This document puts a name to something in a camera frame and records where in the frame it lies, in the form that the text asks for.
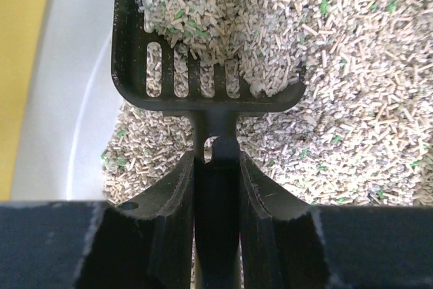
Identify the black litter scoop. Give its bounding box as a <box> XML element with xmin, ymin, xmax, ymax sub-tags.
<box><xmin>112</xmin><ymin>0</ymin><xmax>305</xmax><ymax>288</ymax></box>

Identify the beige cat litter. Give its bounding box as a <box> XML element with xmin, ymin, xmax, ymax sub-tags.
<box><xmin>101</xmin><ymin>0</ymin><xmax>433</xmax><ymax>207</ymax></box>

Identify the yellow litter box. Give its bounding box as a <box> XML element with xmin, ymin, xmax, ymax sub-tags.
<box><xmin>1</xmin><ymin>0</ymin><xmax>122</xmax><ymax>201</ymax></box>

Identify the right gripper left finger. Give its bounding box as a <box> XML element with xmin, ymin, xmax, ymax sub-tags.
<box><xmin>74</xmin><ymin>152</ymin><xmax>194</xmax><ymax>288</ymax></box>

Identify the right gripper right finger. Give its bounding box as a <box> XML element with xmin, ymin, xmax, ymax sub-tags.
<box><xmin>240</xmin><ymin>154</ymin><xmax>329</xmax><ymax>288</ymax></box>

